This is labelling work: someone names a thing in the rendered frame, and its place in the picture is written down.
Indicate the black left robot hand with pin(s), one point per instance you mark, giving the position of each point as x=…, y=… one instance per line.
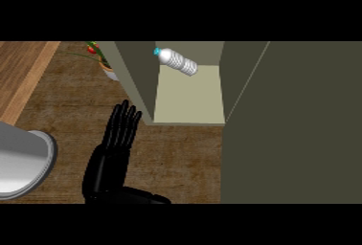
x=109, y=166

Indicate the clear plastic water bottle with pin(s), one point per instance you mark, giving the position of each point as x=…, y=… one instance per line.
x=179, y=62

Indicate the olive open cabinet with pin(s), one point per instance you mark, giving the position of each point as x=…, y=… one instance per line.
x=188, y=95

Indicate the potted plant with red flowers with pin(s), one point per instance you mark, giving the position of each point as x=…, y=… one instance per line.
x=105, y=62

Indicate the pale wooden board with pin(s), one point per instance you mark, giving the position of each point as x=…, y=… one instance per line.
x=21, y=73

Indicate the grey round appliance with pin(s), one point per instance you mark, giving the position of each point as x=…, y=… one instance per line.
x=21, y=162

